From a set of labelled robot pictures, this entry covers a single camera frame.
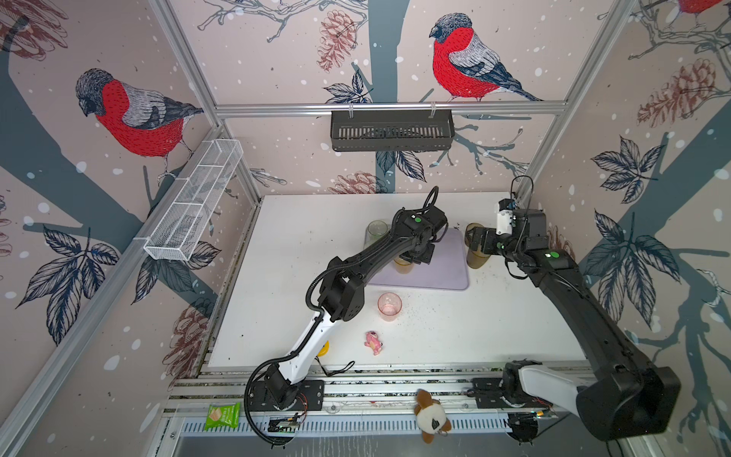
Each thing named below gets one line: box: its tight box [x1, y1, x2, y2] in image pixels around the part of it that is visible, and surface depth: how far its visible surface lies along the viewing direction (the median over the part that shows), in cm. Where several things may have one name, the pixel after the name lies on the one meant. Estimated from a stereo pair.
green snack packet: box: [204, 401, 241, 431], surface depth 71 cm
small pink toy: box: [363, 330, 384, 357], surface depth 82 cm
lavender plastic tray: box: [367, 227, 471, 291], surface depth 98 cm
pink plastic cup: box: [376, 291, 403, 323], surface depth 89 cm
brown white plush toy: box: [414, 388, 453, 445], surface depth 70 cm
